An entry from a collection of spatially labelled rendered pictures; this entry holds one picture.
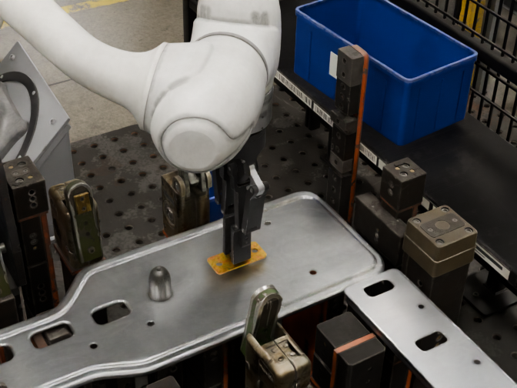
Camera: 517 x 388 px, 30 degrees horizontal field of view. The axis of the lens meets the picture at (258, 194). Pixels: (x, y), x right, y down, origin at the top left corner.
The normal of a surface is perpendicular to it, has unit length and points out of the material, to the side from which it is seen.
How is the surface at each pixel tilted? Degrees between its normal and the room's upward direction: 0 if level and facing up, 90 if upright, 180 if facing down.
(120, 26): 0
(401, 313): 0
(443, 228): 0
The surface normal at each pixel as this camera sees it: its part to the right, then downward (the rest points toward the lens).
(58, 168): 0.47, 0.55
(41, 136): -0.61, -0.37
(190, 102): -0.09, -0.49
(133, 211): 0.02, -0.79
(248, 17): 0.24, 0.54
